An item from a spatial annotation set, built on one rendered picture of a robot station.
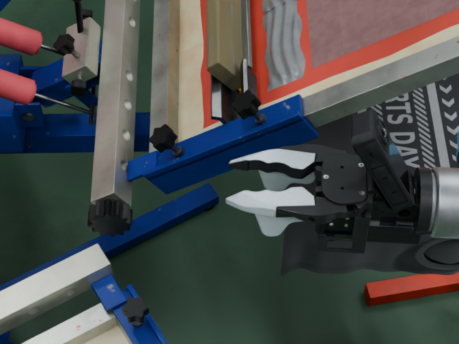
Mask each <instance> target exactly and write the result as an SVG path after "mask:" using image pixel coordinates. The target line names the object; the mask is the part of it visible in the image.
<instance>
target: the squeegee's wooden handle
mask: <svg viewBox="0 0 459 344"><path fill-rule="evenodd" d="M206 45H207V71H208V72H209V73H211V75H213V76H214V77H215V78H217V79H218V80H219V81H221V82H222V83H223V84H224V85H226V86H227V87H229V88H230V89H231V90H232V91H236V90H237V89H239V88H241V81H240V64H241V61H242V59H243V58H242V20H241V0H206Z"/></svg>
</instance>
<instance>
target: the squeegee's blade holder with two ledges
mask: <svg viewBox="0 0 459 344"><path fill-rule="evenodd" d="M241 20H242V58H243V59H247V67H248V69H252V67H253V64H252V47H251V16H250V0H241Z"/></svg>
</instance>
